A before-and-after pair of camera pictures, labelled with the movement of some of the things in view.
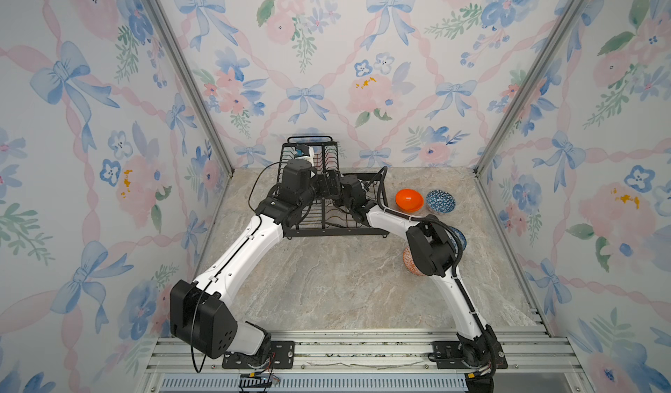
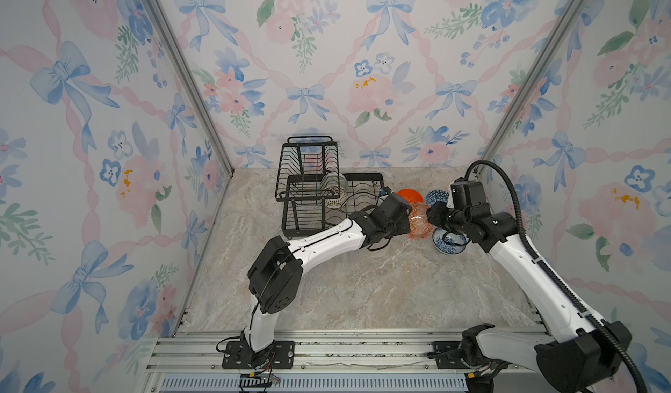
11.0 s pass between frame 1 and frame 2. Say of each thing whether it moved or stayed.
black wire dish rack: stayed
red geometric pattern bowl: moved
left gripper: moved
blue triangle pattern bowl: stayed
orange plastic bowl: stayed
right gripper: moved
